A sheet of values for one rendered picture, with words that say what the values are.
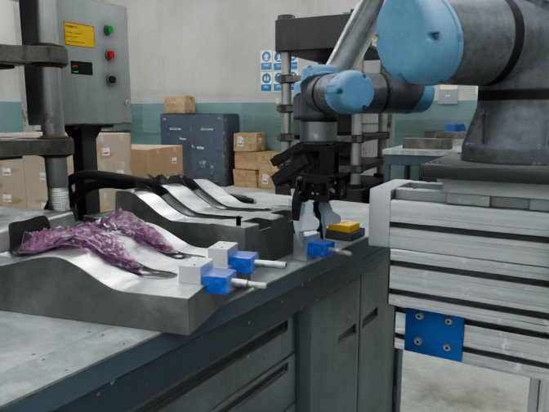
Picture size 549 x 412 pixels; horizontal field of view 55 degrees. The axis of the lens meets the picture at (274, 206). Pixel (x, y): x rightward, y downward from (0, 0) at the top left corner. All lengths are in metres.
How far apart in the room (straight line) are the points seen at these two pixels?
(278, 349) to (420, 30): 0.75
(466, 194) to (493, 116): 0.11
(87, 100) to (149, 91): 7.69
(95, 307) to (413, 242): 0.48
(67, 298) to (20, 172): 4.69
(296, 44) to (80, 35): 3.62
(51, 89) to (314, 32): 3.85
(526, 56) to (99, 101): 1.40
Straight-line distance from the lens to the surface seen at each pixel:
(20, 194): 5.55
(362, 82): 0.95
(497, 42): 0.73
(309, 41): 5.21
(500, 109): 0.78
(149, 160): 5.72
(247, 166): 8.05
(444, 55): 0.68
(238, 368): 1.07
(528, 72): 0.78
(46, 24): 1.62
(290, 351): 1.22
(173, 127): 8.57
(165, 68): 9.32
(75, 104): 1.80
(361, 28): 1.36
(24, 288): 0.90
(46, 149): 1.59
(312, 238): 1.11
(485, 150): 0.77
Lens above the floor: 1.10
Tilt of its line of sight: 10 degrees down
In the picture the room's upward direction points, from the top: straight up
